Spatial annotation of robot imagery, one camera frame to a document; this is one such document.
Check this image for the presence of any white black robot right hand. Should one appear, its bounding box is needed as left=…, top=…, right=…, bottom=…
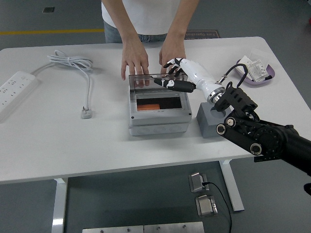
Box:
left=153, top=57, right=221, bottom=98

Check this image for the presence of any person's right hand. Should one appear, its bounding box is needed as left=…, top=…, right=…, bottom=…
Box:
left=121, top=38, right=150, bottom=87

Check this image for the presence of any person's left hand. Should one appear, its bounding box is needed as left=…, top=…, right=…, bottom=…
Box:
left=158, top=38, right=187, bottom=75

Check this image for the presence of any transparent hinged box lid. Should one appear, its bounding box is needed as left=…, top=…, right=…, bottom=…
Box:
left=128, top=72, right=189, bottom=96

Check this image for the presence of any orange cylinder battery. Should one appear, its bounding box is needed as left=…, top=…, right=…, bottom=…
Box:
left=137, top=104, right=161, bottom=111

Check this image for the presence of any grey block battery holder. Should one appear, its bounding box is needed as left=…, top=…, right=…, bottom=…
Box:
left=196, top=101, right=234, bottom=139

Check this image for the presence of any grey plastic junction box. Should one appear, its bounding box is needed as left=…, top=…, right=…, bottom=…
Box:
left=128, top=89, right=192, bottom=136

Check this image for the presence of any black floor sign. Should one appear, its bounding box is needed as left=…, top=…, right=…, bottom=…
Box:
left=184, top=30, right=221, bottom=40

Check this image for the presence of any person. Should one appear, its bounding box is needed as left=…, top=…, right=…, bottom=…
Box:
left=101, top=0, right=200, bottom=44

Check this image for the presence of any small white carton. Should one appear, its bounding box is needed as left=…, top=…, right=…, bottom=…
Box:
left=237, top=55, right=253, bottom=76

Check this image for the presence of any purple tray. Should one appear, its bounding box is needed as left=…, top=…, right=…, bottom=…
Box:
left=234, top=60, right=276, bottom=88

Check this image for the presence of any yellow floor tape line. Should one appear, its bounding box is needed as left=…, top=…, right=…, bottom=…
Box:
left=0, top=28, right=104, bottom=35

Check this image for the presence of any white table leg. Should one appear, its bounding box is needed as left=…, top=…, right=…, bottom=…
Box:
left=51, top=178, right=69, bottom=233
left=218, top=160, right=245, bottom=212

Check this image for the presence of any white power strip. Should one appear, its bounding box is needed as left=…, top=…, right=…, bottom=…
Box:
left=0, top=70, right=42, bottom=123

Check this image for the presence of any white power cable with plug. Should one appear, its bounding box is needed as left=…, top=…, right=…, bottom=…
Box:
left=31, top=50, right=95, bottom=119

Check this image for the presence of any metal foot pedal with cable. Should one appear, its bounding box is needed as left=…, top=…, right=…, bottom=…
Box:
left=188, top=171, right=210, bottom=193

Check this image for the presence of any thin black floor cable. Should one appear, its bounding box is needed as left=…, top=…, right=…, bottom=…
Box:
left=201, top=181, right=233, bottom=233

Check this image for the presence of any metal base plate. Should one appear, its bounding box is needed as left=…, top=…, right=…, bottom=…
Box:
left=82, top=225, right=144, bottom=233
left=143, top=221, right=205, bottom=233

